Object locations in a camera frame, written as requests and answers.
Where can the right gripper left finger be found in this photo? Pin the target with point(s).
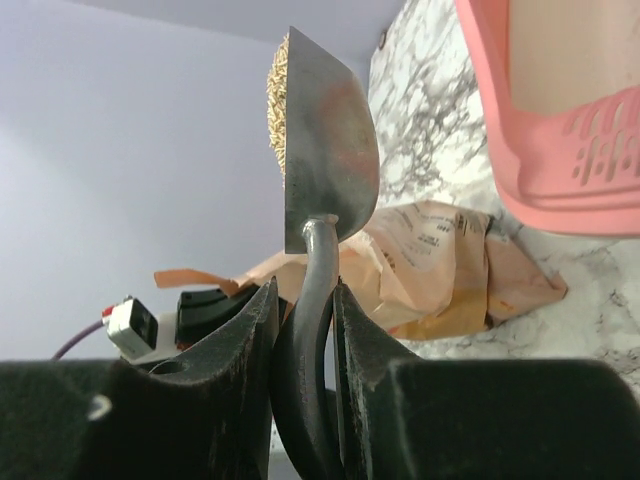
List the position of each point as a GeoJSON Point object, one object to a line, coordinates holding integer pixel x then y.
{"type": "Point", "coordinates": [205, 414]}

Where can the orange cat litter bag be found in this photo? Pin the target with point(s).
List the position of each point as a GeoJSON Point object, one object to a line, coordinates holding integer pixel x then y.
{"type": "Point", "coordinates": [428, 270]}

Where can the pink litter box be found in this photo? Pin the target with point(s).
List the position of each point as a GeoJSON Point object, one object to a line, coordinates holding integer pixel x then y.
{"type": "Point", "coordinates": [572, 173]}

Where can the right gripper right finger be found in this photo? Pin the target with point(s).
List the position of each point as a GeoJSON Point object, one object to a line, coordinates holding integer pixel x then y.
{"type": "Point", "coordinates": [374, 438]}

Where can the silver metal scoop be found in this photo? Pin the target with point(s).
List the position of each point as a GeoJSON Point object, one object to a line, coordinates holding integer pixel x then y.
{"type": "Point", "coordinates": [331, 187]}

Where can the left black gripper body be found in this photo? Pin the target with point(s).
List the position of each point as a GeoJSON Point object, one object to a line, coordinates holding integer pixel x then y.
{"type": "Point", "coordinates": [199, 313]}

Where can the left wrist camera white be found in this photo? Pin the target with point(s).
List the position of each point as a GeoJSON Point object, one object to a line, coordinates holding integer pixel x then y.
{"type": "Point", "coordinates": [140, 336]}

